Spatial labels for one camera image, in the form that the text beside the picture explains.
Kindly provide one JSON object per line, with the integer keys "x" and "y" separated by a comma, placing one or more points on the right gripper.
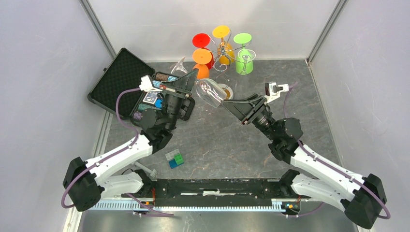
{"x": 241, "y": 108}

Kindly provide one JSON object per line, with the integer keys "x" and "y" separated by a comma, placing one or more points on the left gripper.
{"x": 184, "y": 85}

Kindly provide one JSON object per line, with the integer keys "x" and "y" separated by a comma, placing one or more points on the orange wine glass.
{"x": 202, "y": 57}

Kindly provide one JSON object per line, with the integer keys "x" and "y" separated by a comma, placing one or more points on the clear wine glass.
{"x": 244, "y": 63}
{"x": 207, "y": 89}

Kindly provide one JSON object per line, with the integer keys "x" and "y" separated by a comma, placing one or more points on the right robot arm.
{"x": 361, "y": 198}

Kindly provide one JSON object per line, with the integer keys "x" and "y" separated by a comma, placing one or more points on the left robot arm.
{"x": 155, "y": 134}

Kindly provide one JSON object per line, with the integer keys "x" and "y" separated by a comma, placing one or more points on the green wine glass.
{"x": 243, "y": 39}

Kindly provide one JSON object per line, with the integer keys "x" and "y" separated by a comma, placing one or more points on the chrome wine glass rack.
{"x": 223, "y": 69}

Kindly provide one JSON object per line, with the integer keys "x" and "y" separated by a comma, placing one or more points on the red wine glass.
{"x": 202, "y": 40}

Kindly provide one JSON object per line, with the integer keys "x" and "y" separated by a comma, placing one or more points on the yellow wine glass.
{"x": 225, "y": 50}

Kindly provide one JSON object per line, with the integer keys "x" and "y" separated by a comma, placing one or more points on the blue poker chip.
{"x": 158, "y": 103}

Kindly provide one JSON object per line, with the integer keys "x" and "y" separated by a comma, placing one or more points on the black poker chip case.
{"x": 124, "y": 73}

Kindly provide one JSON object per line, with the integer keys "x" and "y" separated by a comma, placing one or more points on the colourful block cube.
{"x": 174, "y": 158}

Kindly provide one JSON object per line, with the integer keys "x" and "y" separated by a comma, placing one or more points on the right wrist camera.
{"x": 273, "y": 91}

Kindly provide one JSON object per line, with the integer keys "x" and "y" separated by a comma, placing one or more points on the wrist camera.
{"x": 273, "y": 91}
{"x": 147, "y": 85}

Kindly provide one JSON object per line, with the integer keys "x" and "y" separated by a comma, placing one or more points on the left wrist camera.
{"x": 147, "y": 85}

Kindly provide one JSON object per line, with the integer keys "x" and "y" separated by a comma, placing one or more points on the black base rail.
{"x": 191, "y": 193}

